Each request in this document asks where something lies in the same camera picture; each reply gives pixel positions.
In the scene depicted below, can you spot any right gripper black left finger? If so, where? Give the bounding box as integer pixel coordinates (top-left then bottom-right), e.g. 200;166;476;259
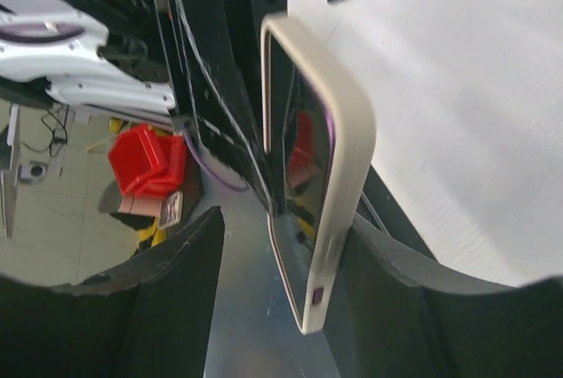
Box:
1;207;225;377

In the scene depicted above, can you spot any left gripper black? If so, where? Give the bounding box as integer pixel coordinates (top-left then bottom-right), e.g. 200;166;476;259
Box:
63;0;287;208

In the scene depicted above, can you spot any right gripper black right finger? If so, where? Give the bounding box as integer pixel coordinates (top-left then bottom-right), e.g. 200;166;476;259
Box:
323;213;563;378

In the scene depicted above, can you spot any black phone pink edge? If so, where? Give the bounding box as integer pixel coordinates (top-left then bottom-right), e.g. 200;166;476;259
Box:
269;38;334;321

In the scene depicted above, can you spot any beige clear phone case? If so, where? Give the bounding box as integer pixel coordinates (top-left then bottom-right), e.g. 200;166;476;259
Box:
260;14;376;335

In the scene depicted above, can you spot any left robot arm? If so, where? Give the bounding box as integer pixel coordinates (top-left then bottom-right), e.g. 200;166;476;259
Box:
1;0;287;207

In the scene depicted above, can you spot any red storage bin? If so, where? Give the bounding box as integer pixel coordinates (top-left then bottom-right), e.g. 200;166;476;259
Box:
108;124;187;198

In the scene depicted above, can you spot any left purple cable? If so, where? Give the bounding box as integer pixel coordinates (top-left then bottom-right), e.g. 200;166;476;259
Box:
182;129;247;193

